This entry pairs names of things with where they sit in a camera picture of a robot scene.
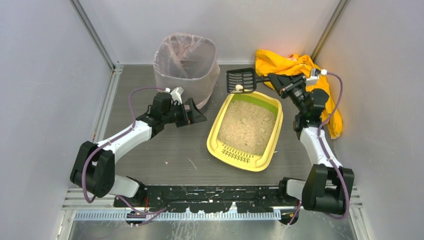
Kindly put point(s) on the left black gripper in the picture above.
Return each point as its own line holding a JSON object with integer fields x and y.
{"x": 185, "y": 112}

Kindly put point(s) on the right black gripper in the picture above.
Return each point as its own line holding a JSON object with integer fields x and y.
{"x": 284, "y": 88}

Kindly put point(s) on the black litter scoop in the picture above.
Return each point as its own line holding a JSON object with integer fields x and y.
{"x": 243, "y": 80}

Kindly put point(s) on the yellow litter box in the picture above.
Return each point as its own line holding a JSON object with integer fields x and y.
{"x": 246, "y": 131}

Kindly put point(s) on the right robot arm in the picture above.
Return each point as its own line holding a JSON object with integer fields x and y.
{"x": 329, "y": 185}

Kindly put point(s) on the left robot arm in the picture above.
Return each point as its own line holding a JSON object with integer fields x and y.
{"x": 94, "y": 166}

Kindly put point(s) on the yellow cloth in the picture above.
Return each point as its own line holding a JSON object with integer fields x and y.
{"x": 268, "y": 62}

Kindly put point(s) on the trash bin with pink bag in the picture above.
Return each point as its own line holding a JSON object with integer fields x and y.
{"x": 190, "y": 62}

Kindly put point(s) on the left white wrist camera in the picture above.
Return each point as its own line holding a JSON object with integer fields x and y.
{"x": 176, "y": 94}

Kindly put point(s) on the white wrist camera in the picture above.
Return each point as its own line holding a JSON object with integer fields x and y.
{"x": 314, "y": 76}
{"x": 176, "y": 94}

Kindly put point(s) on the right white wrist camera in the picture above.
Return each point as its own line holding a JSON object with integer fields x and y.
{"x": 314, "y": 76}

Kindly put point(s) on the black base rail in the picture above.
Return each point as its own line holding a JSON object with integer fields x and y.
{"x": 208, "y": 198}

